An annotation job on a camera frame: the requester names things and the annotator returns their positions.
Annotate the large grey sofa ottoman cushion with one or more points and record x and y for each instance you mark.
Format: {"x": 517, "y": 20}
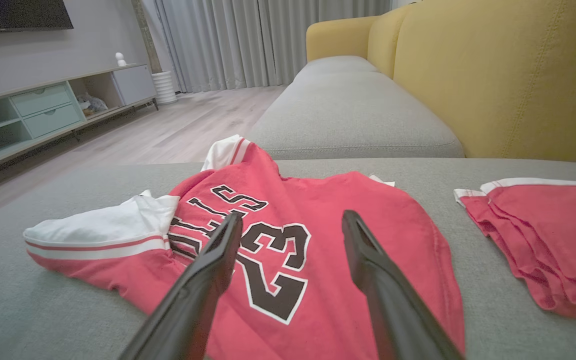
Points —
{"x": 18, "y": 300}

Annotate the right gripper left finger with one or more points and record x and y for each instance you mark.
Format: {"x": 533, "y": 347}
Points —
{"x": 193, "y": 300}

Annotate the narrow yellow sofa back cushion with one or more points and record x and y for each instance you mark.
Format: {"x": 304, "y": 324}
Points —
{"x": 385, "y": 40}

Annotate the black television screen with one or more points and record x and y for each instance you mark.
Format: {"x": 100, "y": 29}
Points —
{"x": 18, "y": 14}

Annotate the yellow sofa armrest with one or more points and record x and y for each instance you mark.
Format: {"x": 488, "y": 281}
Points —
{"x": 338, "y": 37}

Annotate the grey sofa seat cushion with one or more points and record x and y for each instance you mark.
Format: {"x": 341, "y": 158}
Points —
{"x": 353, "y": 120}

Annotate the red jersey shirt number 23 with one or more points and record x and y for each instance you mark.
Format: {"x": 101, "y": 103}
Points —
{"x": 328, "y": 215}

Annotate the pale green cabinet drawer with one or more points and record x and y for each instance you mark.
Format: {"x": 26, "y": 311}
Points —
{"x": 40, "y": 99}
{"x": 53, "y": 120}

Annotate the grey pleated curtain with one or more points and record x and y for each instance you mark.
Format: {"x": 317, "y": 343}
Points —
{"x": 248, "y": 40}

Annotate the large yellow sofa back cushion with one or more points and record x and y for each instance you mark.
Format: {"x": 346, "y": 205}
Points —
{"x": 508, "y": 75}

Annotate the grey plush toy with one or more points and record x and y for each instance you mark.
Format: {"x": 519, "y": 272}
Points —
{"x": 92, "y": 103}

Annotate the white ribbed vase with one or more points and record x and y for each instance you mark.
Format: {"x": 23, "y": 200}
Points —
{"x": 164, "y": 87}

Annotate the red shorts white trim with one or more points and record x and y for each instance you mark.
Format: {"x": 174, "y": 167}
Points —
{"x": 543, "y": 235}

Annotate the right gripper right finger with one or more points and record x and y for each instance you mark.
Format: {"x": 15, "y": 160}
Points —
{"x": 393, "y": 310}

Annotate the grey cabinet door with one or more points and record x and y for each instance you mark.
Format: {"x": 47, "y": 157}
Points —
{"x": 134, "y": 84}

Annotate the small white figurine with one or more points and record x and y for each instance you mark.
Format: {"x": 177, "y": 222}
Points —
{"x": 120, "y": 60}

